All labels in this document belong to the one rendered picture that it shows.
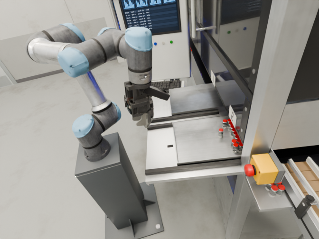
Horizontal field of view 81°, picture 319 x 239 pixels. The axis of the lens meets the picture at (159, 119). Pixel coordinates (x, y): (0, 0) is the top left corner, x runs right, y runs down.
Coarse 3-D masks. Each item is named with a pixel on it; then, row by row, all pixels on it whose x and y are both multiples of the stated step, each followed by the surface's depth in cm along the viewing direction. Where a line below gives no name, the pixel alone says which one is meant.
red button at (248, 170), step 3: (246, 165) 61; (249, 165) 61; (246, 168) 61; (249, 168) 60; (252, 168) 60; (246, 171) 60; (249, 171) 60; (252, 171) 60; (246, 174) 61; (249, 174) 60; (252, 174) 60
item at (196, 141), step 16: (176, 128) 99; (192, 128) 97; (208, 128) 95; (176, 144) 90; (192, 144) 89; (208, 144) 87; (224, 144) 86; (192, 160) 82; (208, 160) 77; (224, 160) 77
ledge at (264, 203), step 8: (248, 184) 70; (256, 184) 69; (256, 192) 67; (264, 192) 67; (256, 200) 65; (264, 200) 65; (272, 200) 64; (280, 200) 64; (288, 200) 63; (264, 208) 63; (272, 208) 62; (280, 208) 62; (288, 208) 62
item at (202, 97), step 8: (176, 88) 123; (184, 88) 123; (192, 88) 123; (200, 88) 123; (208, 88) 123; (176, 96) 122; (184, 96) 120; (192, 96) 119; (200, 96) 117; (208, 96) 116; (216, 96) 115; (176, 104) 115; (184, 104) 114; (192, 104) 112; (200, 104) 111; (208, 104) 110; (216, 104) 109; (176, 112) 104; (184, 112) 104; (192, 112) 104
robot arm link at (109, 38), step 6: (102, 30) 58; (108, 30) 57; (114, 30) 56; (120, 30) 57; (102, 36) 54; (108, 36) 54; (114, 36) 55; (120, 36) 54; (102, 42) 52; (108, 42) 53; (114, 42) 54; (108, 48) 53; (114, 48) 55; (108, 54) 54; (114, 54) 56; (120, 54) 56; (108, 60) 56
